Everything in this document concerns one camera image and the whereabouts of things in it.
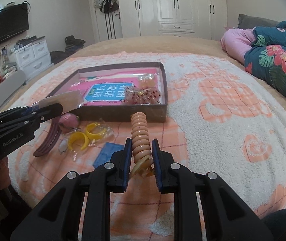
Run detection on maroon hair clip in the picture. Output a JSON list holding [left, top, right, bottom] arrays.
[[33, 117, 61, 157]]

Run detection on clear bag necklace card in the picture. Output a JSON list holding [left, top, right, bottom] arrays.
[[37, 90, 84, 113]]

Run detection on yellow rings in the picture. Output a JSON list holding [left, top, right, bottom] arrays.
[[64, 121, 115, 161]]

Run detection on blue plastic card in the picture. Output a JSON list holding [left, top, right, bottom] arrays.
[[93, 143, 124, 168]]

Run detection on peach spiral hair tie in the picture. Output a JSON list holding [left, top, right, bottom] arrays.
[[129, 111, 156, 179]]

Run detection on left hand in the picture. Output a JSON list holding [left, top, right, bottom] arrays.
[[0, 157, 11, 190]]

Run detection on grey chair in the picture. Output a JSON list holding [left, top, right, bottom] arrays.
[[0, 70, 25, 108]]

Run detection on white drawer cabinet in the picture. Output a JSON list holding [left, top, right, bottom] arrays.
[[10, 37, 54, 81]]

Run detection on brown clothes heap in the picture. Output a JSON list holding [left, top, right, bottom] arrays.
[[50, 51, 70, 65]]

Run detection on pink book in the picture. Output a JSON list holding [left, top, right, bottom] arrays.
[[66, 67, 166, 106]]

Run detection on dark clothes pile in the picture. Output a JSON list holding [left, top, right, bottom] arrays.
[[65, 35, 86, 54]]

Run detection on brown cardboard tray box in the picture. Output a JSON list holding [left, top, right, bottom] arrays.
[[48, 62, 168, 123]]

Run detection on black television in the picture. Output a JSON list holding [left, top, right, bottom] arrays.
[[0, 3, 29, 44]]

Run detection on orange white patterned blanket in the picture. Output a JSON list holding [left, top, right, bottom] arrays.
[[9, 52, 286, 240]]

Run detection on clear speckled hair claw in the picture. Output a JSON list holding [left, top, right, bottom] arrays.
[[123, 87, 161, 105]]

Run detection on white door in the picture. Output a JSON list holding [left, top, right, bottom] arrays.
[[89, 0, 123, 43]]

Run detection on hanging bags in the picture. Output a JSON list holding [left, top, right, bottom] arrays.
[[94, 0, 119, 14]]

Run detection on blue floral quilt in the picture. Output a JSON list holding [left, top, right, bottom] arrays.
[[244, 21, 286, 98]]

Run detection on tan bedspread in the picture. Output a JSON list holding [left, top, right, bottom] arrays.
[[0, 35, 286, 144]]

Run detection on white wardrobe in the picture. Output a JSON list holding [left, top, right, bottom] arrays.
[[118, 0, 227, 41]]

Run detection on grey headboard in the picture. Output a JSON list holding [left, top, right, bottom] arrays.
[[237, 14, 279, 29]]

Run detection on pearl bead bracelet bag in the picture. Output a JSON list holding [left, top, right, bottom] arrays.
[[138, 73, 157, 89]]

